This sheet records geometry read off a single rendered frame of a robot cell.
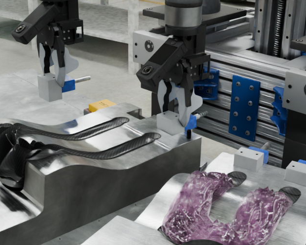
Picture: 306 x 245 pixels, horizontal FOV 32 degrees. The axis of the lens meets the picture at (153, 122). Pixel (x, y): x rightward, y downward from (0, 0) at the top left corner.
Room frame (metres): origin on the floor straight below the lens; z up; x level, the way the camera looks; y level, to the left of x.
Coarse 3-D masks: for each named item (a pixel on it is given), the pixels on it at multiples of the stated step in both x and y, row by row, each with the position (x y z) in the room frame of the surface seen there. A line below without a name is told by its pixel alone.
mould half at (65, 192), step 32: (64, 128) 1.06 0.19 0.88; (128, 128) 1.05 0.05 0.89; (32, 160) 0.82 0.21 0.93; (64, 160) 0.82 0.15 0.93; (96, 160) 0.88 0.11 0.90; (128, 160) 0.91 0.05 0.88; (160, 160) 0.94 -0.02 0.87; (192, 160) 1.00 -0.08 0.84; (0, 192) 0.83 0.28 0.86; (32, 192) 0.80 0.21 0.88; (64, 192) 0.79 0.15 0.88; (96, 192) 0.83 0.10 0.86; (128, 192) 0.88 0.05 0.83; (0, 224) 0.73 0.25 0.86; (32, 224) 0.75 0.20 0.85; (64, 224) 0.79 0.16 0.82
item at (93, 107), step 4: (104, 100) 1.35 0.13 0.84; (108, 100) 1.35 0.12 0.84; (92, 104) 1.32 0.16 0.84; (96, 104) 1.32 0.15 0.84; (100, 104) 1.32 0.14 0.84; (104, 104) 1.32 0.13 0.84; (108, 104) 1.32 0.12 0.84; (112, 104) 1.32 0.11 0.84; (116, 104) 1.32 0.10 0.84; (92, 108) 1.30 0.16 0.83; (96, 108) 1.29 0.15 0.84; (100, 108) 1.29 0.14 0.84
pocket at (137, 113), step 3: (132, 111) 1.15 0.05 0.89; (135, 111) 1.16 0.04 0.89; (138, 111) 1.16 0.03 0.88; (141, 111) 1.16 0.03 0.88; (129, 114) 1.14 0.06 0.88; (132, 114) 1.15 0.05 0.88; (135, 114) 1.16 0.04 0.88; (138, 114) 1.16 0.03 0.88; (141, 114) 1.16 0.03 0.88; (135, 117) 1.16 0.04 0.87; (138, 117) 1.16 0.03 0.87; (141, 117) 1.15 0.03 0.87; (144, 117) 1.15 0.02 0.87; (147, 117) 1.15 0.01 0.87
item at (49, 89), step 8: (40, 80) 1.18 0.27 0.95; (48, 80) 1.16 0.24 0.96; (72, 80) 1.20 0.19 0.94; (80, 80) 1.24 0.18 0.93; (40, 88) 1.18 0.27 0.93; (48, 88) 1.16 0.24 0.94; (56, 88) 1.17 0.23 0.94; (64, 88) 1.19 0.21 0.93; (72, 88) 1.20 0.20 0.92; (40, 96) 1.19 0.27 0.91; (48, 96) 1.16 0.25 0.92; (56, 96) 1.17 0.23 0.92
